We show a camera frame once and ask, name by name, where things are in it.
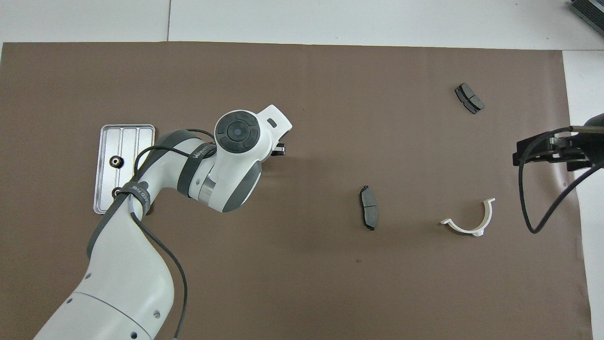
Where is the brown paper table mat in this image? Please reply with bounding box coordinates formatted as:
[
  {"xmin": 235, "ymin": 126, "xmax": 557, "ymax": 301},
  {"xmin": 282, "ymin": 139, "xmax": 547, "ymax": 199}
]
[{"xmin": 0, "ymin": 42, "xmax": 594, "ymax": 340}]

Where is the silver ribbed metal tray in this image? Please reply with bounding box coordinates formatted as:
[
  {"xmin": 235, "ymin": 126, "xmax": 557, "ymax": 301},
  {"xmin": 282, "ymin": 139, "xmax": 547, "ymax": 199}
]
[{"xmin": 93, "ymin": 124, "xmax": 156, "ymax": 215}]

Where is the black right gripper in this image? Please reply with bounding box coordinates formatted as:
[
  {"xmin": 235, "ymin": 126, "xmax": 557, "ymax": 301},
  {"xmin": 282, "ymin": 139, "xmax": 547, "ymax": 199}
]
[{"xmin": 513, "ymin": 125, "xmax": 604, "ymax": 172}]

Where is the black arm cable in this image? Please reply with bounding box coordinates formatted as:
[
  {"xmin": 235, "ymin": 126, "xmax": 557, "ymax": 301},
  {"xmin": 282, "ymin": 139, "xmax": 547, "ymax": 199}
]
[
  {"xmin": 518, "ymin": 127, "xmax": 604, "ymax": 235},
  {"xmin": 134, "ymin": 128, "xmax": 218, "ymax": 340}
]

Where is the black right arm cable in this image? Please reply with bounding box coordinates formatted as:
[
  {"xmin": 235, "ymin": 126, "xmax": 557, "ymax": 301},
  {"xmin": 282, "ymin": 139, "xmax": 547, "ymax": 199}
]
[{"xmin": 518, "ymin": 127, "xmax": 604, "ymax": 235}]

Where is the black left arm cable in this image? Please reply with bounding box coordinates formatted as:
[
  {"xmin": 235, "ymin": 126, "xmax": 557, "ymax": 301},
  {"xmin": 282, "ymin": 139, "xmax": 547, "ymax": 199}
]
[{"xmin": 134, "ymin": 128, "xmax": 218, "ymax": 340}]

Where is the dark grey brake pad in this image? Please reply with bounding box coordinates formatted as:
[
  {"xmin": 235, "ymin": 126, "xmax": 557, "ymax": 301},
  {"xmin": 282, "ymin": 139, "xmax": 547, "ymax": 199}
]
[
  {"xmin": 454, "ymin": 83, "xmax": 486, "ymax": 115},
  {"xmin": 360, "ymin": 185, "xmax": 379, "ymax": 231}
]

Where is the white curved plastic bracket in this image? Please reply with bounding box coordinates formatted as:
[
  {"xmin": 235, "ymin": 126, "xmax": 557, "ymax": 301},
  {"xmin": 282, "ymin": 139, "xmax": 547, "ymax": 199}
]
[{"xmin": 439, "ymin": 197, "xmax": 496, "ymax": 237}]

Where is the dark ribbed metal device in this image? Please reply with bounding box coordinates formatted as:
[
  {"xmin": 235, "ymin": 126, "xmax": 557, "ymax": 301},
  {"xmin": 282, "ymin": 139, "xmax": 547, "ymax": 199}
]
[{"xmin": 568, "ymin": 0, "xmax": 604, "ymax": 30}]

